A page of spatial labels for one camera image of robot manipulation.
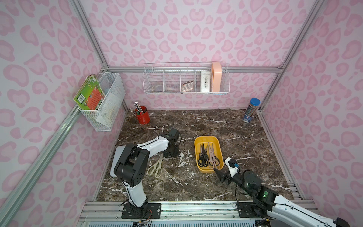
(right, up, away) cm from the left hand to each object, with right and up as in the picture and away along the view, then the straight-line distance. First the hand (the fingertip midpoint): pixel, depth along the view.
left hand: (175, 152), depth 94 cm
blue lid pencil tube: (+54, +29, +7) cm, 62 cm away
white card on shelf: (+20, +47, -2) cm, 51 cm away
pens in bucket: (-29, +31, +12) cm, 44 cm away
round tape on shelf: (-11, +43, -2) cm, 44 cm away
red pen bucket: (-26, +23, +18) cm, 39 cm away
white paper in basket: (-39, +27, -12) cm, 48 cm away
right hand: (+25, -3, -17) cm, 31 cm away
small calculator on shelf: (+8, +44, 0) cm, 45 cm away
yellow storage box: (+22, -1, -2) cm, 22 cm away
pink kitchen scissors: (+24, -4, -6) cm, 25 cm away
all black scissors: (+18, -4, -6) cm, 19 cm away
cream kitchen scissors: (-11, -8, -6) cm, 14 cm away
